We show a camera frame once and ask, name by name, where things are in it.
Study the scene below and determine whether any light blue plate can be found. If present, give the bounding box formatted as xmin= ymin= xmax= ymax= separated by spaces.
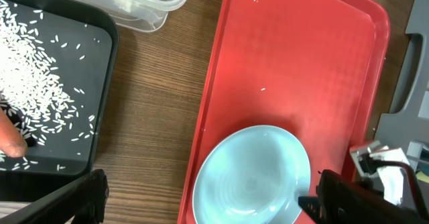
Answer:
xmin=192 ymin=125 xmax=311 ymax=224

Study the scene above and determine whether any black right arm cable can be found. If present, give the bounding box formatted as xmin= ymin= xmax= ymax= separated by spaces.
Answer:
xmin=371 ymin=160 xmax=429 ymax=218

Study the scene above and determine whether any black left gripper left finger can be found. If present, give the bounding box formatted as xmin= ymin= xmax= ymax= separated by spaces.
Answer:
xmin=1 ymin=169 xmax=109 ymax=224

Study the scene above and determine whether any orange carrot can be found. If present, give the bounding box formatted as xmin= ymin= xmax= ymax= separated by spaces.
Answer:
xmin=0 ymin=111 xmax=27 ymax=158

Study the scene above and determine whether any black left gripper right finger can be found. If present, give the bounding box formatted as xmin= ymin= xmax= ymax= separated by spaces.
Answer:
xmin=316 ymin=170 xmax=426 ymax=224

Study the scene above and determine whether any red plastic tray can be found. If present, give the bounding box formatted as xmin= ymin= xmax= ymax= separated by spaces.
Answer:
xmin=178 ymin=0 xmax=390 ymax=223

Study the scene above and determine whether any white rice pile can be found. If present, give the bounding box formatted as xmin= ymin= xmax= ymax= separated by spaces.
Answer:
xmin=0 ymin=0 xmax=101 ymax=172

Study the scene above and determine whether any yellow plastic cup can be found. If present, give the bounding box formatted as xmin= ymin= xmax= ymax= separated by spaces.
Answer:
xmin=416 ymin=171 xmax=429 ymax=183

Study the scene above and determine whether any black waste tray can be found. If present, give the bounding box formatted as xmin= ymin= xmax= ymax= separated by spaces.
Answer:
xmin=1 ymin=0 xmax=119 ymax=203

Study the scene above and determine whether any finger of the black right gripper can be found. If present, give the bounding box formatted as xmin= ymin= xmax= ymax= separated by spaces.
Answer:
xmin=298 ymin=197 xmax=320 ymax=221

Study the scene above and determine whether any grey dishwasher rack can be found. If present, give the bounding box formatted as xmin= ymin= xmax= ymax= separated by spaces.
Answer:
xmin=375 ymin=0 xmax=428 ymax=170

